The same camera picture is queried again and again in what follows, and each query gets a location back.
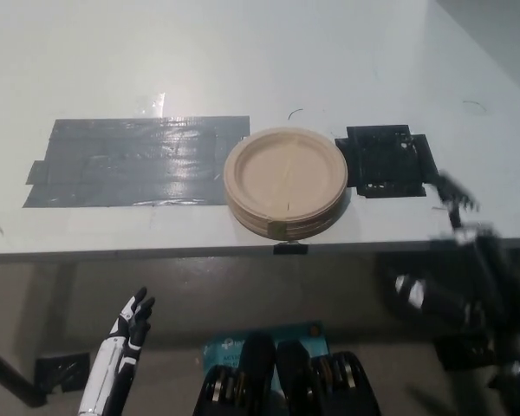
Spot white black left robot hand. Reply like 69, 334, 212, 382
77, 285, 156, 416

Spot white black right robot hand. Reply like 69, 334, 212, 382
379, 171, 506, 333

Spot beige paper plate stack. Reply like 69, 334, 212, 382
223, 126, 350, 241

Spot black floor tape patch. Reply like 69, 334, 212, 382
34, 352, 91, 392
432, 335, 499, 374

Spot black table leg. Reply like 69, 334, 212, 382
0, 337, 49, 409

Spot clear tape piece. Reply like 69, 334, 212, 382
132, 90, 168, 118

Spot grey duct tape patch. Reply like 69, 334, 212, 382
22, 115, 251, 209

